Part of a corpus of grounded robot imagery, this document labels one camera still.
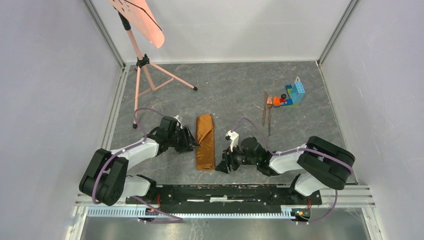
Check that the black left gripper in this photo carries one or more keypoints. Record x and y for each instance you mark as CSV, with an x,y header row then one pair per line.
x,y
189,141

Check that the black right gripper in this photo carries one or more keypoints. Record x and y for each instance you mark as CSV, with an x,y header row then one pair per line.
x,y
227,159

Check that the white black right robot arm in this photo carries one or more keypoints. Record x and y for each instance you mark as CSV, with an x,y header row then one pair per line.
x,y
326,165

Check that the orange cloth napkin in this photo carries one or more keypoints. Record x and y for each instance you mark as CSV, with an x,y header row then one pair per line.
x,y
205,136

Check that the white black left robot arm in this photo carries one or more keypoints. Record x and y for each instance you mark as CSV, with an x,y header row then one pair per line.
x,y
106,178

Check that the colourful toy brick build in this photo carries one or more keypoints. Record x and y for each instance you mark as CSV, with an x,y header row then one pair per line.
x,y
293,95

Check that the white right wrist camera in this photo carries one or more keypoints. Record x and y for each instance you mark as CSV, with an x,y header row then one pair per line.
x,y
233,138

